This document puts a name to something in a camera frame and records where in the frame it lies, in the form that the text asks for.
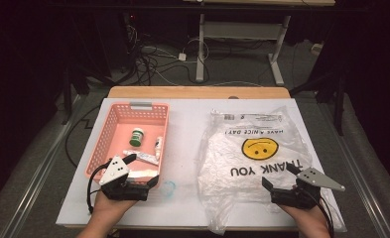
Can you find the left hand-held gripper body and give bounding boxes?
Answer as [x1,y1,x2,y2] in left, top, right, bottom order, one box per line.
[98,156,151,202]

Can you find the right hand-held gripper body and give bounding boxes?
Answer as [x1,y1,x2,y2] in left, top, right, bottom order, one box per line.
[270,167,346,210]

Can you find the white bottle with green cap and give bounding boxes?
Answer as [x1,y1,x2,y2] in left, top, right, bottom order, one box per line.
[128,127,146,148]

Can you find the pink plastic basket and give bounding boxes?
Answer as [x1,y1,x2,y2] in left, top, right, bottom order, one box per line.
[83,101,171,186]

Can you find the white dropper bottle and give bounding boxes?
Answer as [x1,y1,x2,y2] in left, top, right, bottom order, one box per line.
[154,136,164,157]

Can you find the clear plastic bag smiley print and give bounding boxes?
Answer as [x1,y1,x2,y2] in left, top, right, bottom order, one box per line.
[196,105,347,236]

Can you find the person's right hand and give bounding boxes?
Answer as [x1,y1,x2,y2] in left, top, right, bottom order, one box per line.
[278,199,330,231]

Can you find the person's left hand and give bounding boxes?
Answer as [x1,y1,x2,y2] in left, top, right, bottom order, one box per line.
[91,190,139,229]

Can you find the white board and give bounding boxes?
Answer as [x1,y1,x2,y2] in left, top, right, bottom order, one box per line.
[56,97,346,229]

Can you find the black stand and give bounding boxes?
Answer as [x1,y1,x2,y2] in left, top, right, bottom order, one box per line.
[62,65,91,126]
[290,65,347,137]

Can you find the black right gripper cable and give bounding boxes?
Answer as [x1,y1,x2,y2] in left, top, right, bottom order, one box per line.
[310,189,335,238]

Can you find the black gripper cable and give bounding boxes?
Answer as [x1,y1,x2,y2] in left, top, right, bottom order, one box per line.
[310,189,335,238]
[86,162,112,214]

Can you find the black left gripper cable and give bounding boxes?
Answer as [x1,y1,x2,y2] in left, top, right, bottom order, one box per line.
[86,162,112,214]

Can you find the black floor cable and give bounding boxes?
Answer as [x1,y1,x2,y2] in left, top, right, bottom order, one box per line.
[64,104,101,168]

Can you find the metal floor rail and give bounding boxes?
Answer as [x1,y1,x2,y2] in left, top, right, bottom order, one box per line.
[318,98,390,238]
[7,95,84,238]

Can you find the tangle of floor cables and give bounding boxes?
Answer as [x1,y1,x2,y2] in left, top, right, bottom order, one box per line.
[124,13,210,87]

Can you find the white metal desk frame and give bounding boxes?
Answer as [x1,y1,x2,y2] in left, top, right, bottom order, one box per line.
[195,13,291,87]

